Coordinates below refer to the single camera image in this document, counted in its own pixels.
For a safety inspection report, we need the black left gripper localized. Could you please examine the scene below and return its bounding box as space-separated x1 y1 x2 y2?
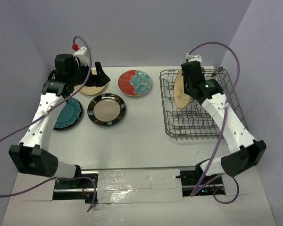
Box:
69 61 110 87

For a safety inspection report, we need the cream bird painted plate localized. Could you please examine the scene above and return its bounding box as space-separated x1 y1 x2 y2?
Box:
75 70 109 97

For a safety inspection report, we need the black rimmed cream plate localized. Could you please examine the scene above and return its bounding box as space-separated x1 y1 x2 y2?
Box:
87 93 126 127

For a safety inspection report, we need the red and teal floral plate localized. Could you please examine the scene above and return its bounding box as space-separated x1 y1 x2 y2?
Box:
117 70 152 97

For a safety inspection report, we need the teal scalloped plate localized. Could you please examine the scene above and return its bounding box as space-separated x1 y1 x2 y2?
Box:
54 98 83 131

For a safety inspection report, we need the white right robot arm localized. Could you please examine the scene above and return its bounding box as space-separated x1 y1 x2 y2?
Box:
181 61 266 184

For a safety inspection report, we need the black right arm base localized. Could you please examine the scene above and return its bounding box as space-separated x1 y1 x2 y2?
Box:
176 166 225 197

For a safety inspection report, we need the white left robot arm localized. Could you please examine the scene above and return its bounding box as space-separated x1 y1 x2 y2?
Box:
8 54 110 188

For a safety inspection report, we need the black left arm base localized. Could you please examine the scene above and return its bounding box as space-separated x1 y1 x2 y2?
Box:
52 179 94 204

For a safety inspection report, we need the silver tape sheet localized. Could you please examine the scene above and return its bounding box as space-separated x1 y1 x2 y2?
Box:
97 169 183 204

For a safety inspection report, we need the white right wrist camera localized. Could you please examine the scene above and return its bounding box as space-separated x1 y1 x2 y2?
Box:
185 53 202 63

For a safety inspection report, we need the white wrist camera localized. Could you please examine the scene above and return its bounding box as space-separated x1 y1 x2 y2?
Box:
185 53 202 63
72 44 90 66

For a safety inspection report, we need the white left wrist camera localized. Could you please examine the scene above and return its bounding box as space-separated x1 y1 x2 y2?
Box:
72 44 90 66

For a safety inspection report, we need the grey wire dish rack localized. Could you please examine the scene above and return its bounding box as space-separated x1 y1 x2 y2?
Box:
159 67 246 140

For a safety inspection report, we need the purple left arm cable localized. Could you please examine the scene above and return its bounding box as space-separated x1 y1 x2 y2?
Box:
0 35 99 212

